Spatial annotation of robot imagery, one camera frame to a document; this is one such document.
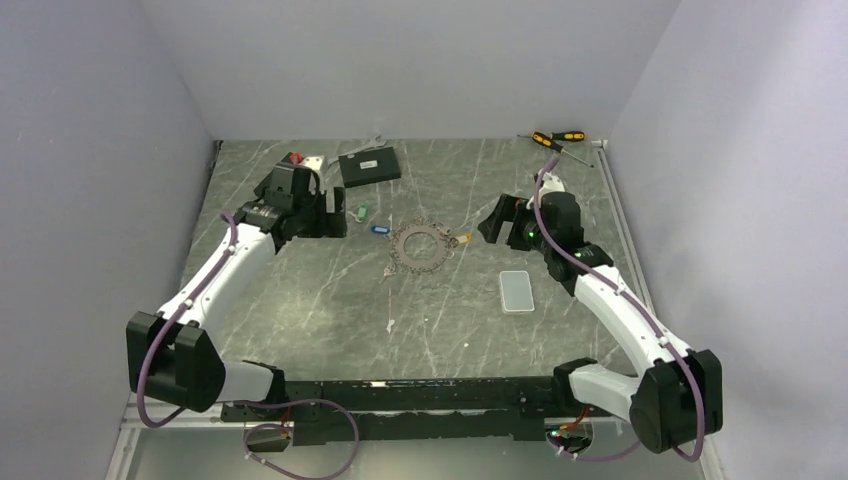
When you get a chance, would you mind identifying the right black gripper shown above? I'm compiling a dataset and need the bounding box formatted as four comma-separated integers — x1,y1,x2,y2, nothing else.
478,194,555,255

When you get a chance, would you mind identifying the large metal keyring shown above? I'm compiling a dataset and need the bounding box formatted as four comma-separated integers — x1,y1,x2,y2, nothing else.
388,217,458,274

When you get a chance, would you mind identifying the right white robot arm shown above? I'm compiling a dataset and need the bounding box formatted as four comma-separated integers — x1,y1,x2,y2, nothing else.
478,192,723,457

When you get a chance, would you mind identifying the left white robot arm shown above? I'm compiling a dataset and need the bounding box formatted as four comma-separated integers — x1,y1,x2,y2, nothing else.
126,154,347,420

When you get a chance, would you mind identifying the yellow key tag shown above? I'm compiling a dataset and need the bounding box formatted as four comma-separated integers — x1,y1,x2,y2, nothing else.
454,233,471,245

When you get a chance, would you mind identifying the black box with label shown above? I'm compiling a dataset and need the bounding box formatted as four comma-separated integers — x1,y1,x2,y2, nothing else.
337,147,402,189

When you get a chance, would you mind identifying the white smartphone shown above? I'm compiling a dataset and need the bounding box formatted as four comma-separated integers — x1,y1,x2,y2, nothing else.
499,270,535,314

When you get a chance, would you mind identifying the yellow black screwdriver front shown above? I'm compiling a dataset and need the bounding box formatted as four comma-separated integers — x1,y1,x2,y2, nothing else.
531,139,593,168

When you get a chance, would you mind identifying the yellow black screwdriver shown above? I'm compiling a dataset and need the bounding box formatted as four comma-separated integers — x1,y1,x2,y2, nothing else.
519,131,586,143
531,139,593,168

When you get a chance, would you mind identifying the silver wrench at back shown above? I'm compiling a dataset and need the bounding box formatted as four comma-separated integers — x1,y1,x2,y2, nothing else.
357,135,386,152

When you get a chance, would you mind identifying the yellow black screwdriver rear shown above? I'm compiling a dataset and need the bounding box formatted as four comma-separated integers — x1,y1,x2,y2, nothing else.
519,131,586,143

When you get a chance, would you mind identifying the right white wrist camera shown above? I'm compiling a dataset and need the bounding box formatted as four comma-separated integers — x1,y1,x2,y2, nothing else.
536,172,565,200

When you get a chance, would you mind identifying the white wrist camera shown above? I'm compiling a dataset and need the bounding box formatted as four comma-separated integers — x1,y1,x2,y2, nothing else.
284,152,329,177
536,172,565,200

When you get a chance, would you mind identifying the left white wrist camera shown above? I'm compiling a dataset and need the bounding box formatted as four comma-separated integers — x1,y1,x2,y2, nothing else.
284,152,329,177

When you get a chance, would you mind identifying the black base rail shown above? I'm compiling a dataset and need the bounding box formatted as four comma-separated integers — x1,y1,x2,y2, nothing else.
220,376,589,446

